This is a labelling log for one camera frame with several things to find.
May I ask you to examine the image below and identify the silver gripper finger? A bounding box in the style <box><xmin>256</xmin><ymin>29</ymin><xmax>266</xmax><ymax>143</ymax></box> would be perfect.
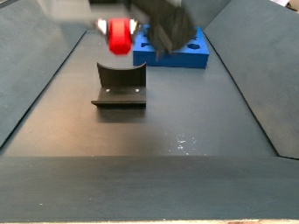
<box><xmin>130</xmin><ymin>18</ymin><xmax>140</xmax><ymax>34</ymax></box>
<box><xmin>96</xmin><ymin>19</ymin><xmax>108</xmax><ymax>35</ymax></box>

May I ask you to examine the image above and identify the blue foam shape-sorting block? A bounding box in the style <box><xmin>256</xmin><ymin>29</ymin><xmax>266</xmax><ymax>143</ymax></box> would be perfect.
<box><xmin>134</xmin><ymin>24</ymin><xmax>210</xmax><ymax>68</ymax></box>

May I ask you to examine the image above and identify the black curved holder stand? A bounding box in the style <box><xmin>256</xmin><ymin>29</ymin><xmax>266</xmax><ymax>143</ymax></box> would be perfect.
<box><xmin>91</xmin><ymin>64</ymin><xmax>146</xmax><ymax>108</ymax></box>

